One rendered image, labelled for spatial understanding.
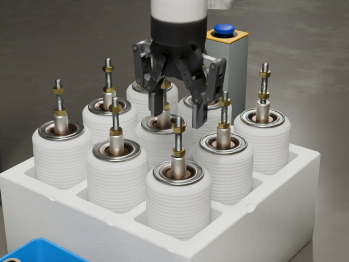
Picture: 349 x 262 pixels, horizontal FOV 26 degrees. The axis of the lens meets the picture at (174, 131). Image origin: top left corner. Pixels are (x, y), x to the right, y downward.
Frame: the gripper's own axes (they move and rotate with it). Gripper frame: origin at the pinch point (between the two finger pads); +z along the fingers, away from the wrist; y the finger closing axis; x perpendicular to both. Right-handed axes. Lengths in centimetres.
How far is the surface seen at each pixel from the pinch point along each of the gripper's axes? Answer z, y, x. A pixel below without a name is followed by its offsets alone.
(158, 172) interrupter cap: 9.4, -2.0, -1.7
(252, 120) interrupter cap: 9.3, 1.1, 21.4
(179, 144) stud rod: 4.7, 0.7, -0.3
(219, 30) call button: 1.9, -16.1, 39.9
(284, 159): 15.4, 6.7, 23.0
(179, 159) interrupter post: 6.7, 1.0, -0.9
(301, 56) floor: 34, -32, 118
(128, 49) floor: 35, -79, 95
